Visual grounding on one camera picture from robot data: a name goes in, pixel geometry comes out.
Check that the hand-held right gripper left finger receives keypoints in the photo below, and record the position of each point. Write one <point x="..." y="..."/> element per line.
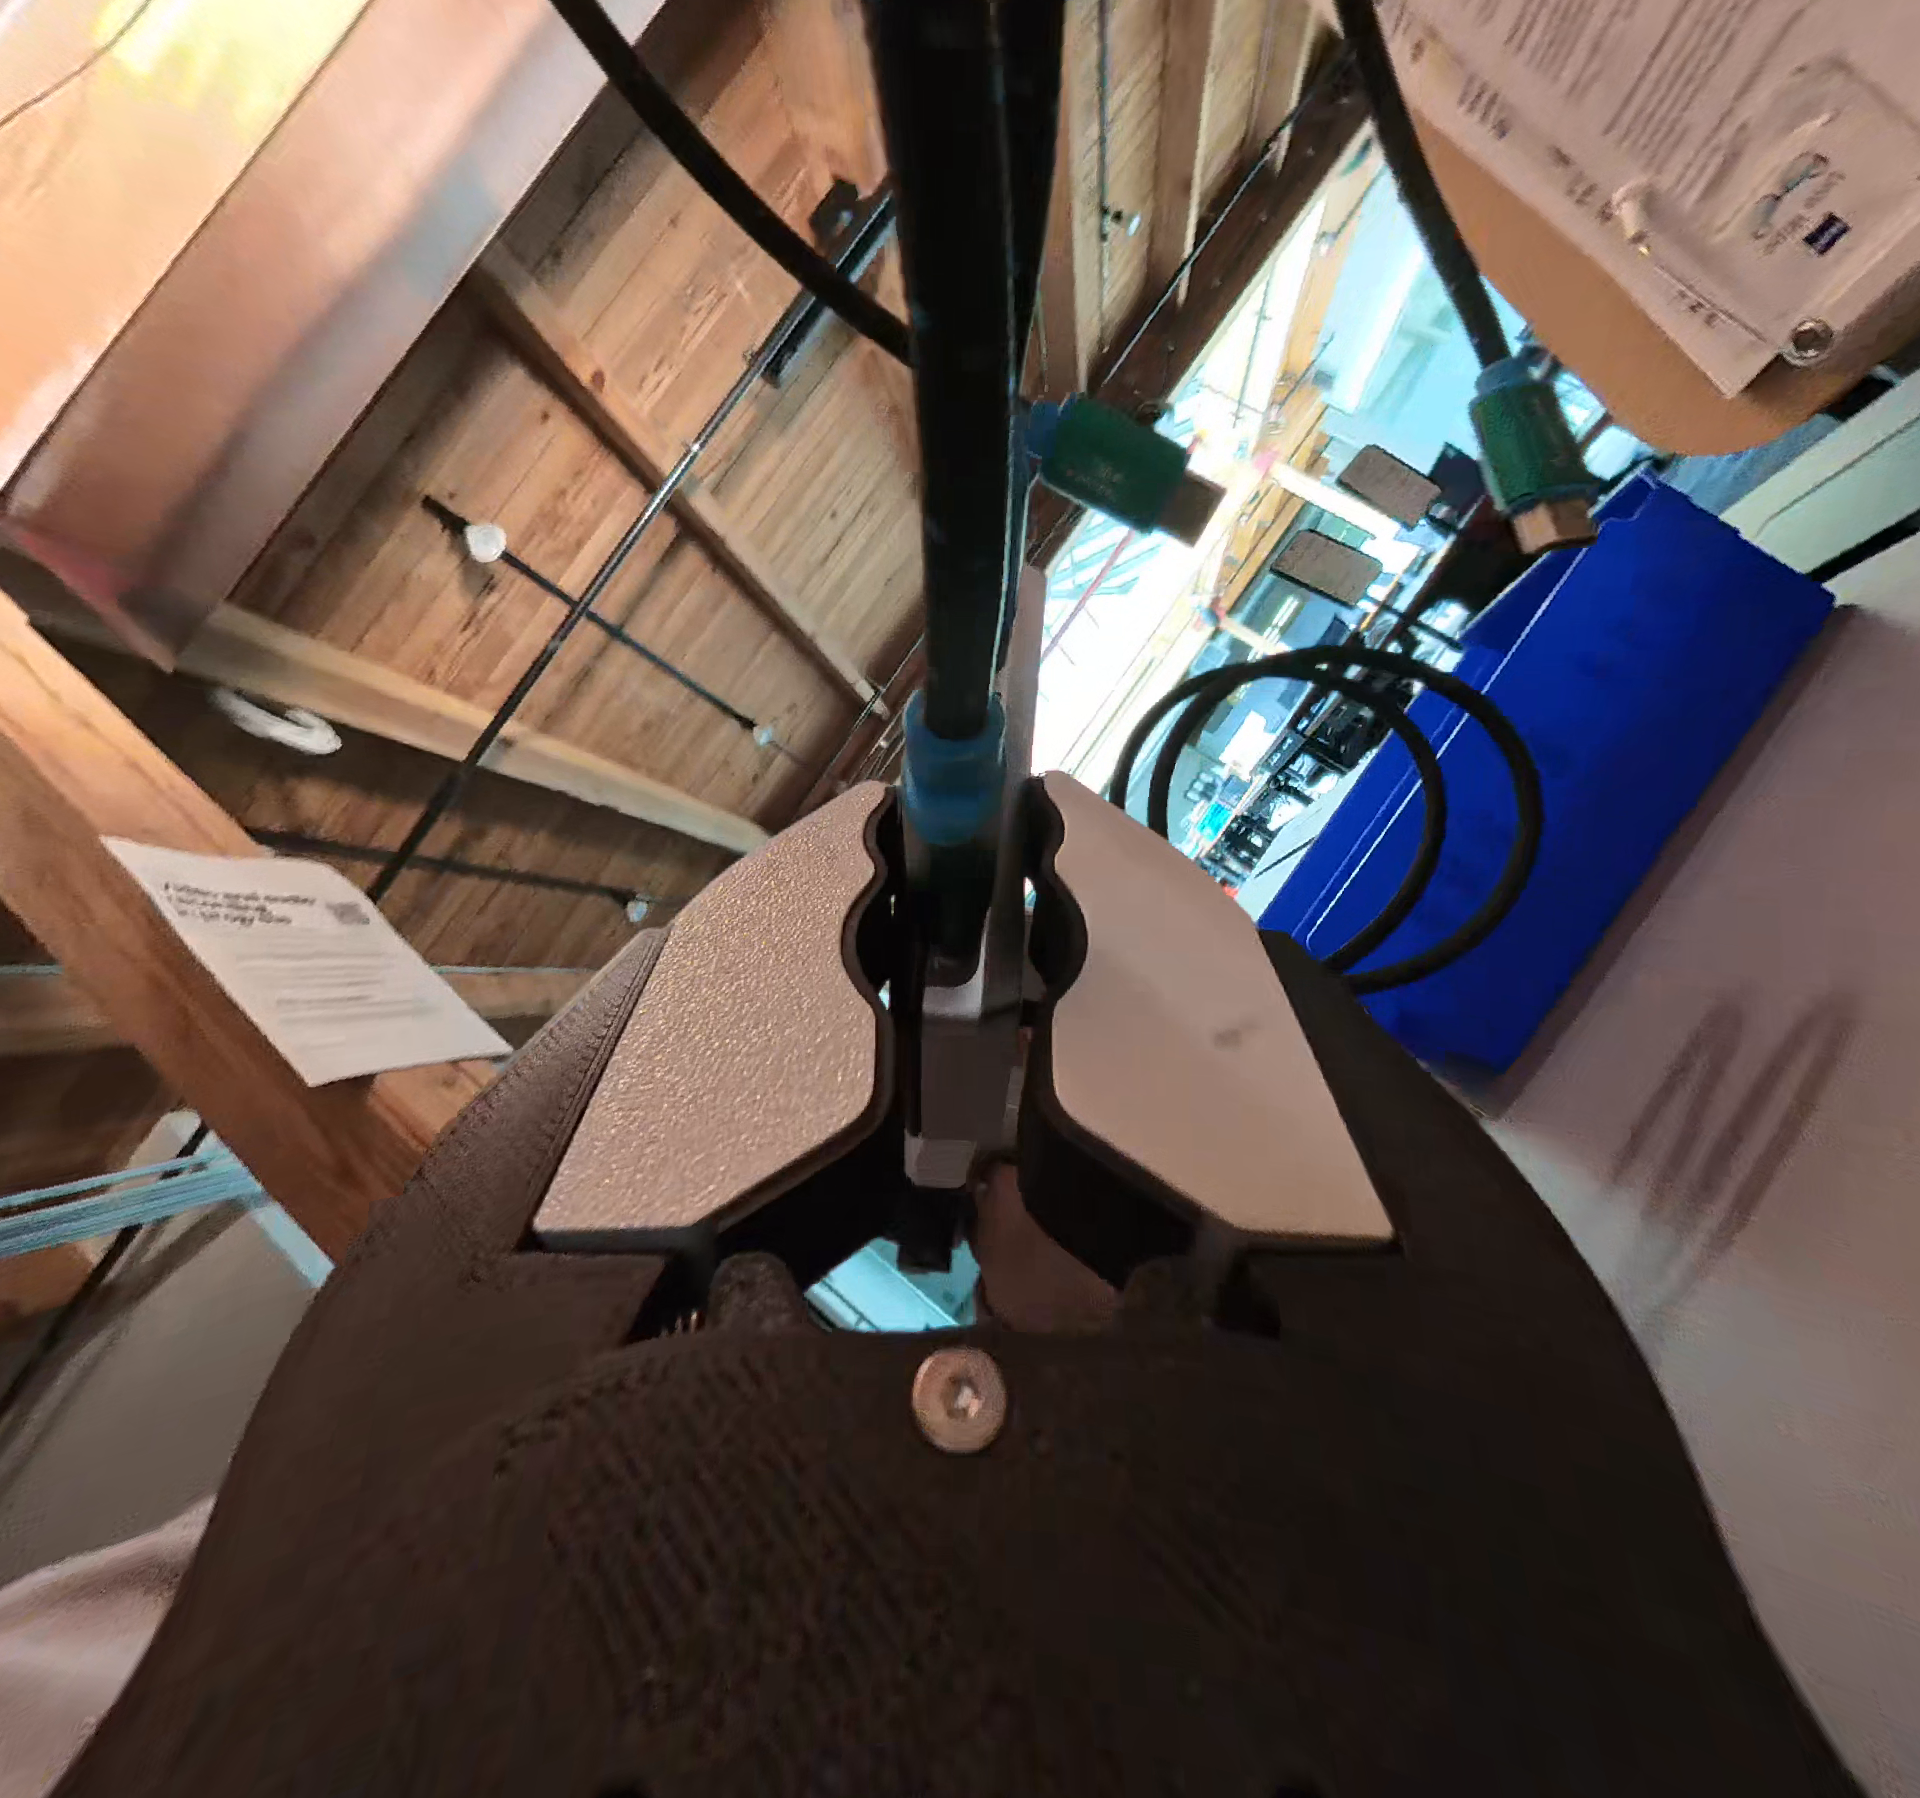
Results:
<point x="720" y="1049"/>

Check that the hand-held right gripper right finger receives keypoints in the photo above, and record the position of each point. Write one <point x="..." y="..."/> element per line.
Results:
<point x="1200" y="1049"/>

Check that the person's right hand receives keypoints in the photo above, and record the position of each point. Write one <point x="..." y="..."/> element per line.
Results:
<point x="1036" y="1267"/>

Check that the white paper notice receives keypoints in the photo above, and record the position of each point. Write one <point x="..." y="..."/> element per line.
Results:
<point x="315" y="959"/>

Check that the blue plastic bin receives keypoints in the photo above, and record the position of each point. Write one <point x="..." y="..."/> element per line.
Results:
<point x="1575" y="718"/>

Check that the white flat board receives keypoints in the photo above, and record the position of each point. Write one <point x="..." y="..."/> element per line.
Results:
<point x="1846" y="478"/>

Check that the person's sweatshirt torso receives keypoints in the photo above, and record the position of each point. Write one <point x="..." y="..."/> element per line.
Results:
<point x="75" y="1663"/>

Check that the brown document stand with paper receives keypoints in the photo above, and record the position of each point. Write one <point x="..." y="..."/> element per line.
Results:
<point x="1650" y="60"/>

